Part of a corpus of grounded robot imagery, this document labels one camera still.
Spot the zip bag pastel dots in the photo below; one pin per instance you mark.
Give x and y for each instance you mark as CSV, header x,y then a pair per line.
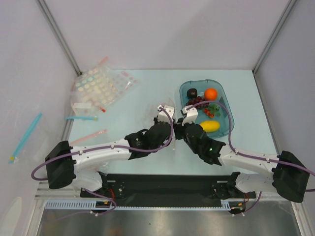
x,y
93,91

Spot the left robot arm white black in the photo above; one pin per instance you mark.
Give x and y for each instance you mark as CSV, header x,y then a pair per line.
x,y
81,166

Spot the red cherries with green leaves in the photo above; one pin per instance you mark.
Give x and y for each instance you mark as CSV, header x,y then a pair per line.
x,y
212,111

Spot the zip bag red dots back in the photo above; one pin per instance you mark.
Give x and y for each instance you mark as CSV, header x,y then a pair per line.
x,y
122,82

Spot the clear bag teal zipper wall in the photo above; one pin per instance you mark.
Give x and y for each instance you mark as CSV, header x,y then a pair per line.
x,y
30,150

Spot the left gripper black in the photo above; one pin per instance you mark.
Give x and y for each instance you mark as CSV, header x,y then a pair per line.
x,y
155,120

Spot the purple grape bunch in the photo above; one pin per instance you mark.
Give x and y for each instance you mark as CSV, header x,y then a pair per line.
x,y
198,102

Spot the white slotted cable duct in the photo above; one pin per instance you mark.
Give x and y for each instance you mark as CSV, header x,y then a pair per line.
x,y
104,205

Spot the yellow mango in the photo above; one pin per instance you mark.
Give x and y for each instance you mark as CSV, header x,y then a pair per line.
x,y
210,126

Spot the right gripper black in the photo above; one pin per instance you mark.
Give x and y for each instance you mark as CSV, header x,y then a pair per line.
x,y
182,128

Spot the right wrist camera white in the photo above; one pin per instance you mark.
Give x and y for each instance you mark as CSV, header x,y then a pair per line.
x,y
190,114

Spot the dark brown round fruit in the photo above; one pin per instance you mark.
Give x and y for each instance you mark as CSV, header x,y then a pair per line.
x,y
192,93

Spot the left aluminium frame post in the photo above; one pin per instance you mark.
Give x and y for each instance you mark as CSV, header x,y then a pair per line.
x,y
52,23

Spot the aluminium frame post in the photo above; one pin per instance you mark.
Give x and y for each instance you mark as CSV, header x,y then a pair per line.
x,y
52,23
274,35

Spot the right aluminium frame post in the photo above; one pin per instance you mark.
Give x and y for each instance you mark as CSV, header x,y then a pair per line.
x,y
274,35

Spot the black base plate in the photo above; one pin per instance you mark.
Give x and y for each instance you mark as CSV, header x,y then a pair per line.
x,y
172,190

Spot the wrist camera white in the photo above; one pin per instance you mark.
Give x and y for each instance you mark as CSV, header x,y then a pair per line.
x,y
166,113
190,114

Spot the orange fruit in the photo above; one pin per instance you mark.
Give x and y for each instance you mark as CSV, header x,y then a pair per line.
x,y
210,94

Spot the teal transparent plastic tray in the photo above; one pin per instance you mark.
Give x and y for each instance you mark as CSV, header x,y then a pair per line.
x,y
226,119

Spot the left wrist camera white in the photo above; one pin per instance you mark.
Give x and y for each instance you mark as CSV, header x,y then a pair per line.
x,y
166,113

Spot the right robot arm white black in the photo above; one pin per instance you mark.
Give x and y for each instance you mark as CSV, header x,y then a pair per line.
x,y
283,174

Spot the zip bag blue zipper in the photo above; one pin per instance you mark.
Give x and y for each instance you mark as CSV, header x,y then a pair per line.
x,y
81,118

